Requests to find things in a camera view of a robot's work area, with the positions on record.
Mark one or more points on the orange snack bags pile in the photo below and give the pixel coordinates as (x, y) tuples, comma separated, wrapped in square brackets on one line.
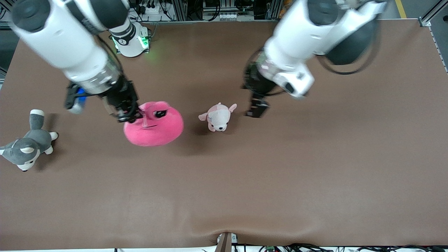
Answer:
[(285, 5)]

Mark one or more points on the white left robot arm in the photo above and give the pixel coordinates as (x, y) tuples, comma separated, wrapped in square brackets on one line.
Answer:
[(297, 38)]

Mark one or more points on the grey white husky plush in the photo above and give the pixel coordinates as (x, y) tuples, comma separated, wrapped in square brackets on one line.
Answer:
[(35, 140)]

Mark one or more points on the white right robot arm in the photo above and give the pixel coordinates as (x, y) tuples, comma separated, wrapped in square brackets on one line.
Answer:
[(63, 42)]

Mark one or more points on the white terminal strip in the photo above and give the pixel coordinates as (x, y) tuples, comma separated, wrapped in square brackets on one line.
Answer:
[(236, 16)]

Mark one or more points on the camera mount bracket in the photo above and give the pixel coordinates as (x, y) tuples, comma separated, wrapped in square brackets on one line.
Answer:
[(226, 243)]

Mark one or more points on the white power strip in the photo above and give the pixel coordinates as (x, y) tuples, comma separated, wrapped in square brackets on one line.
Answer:
[(150, 7)]

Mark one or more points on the hot pink round plush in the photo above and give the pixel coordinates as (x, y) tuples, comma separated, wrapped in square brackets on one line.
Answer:
[(157, 127)]

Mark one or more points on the pale pink dog plush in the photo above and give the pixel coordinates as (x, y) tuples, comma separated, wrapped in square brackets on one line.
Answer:
[(218, 117)]

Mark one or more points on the aluminium frame post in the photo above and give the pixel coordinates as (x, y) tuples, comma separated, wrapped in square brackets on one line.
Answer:
[(177, 9)]

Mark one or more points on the aluminium table edge rail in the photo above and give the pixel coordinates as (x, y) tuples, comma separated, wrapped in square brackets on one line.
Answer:
[(210, 22)]

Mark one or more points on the aluminium corner profile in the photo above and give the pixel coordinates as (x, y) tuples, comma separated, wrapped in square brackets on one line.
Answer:
[(432, 12)]

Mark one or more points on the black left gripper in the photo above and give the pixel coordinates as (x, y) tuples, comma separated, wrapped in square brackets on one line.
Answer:
[(257, 85)]

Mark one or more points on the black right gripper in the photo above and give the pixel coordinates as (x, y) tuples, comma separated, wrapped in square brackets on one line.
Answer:
[(118, 95)]

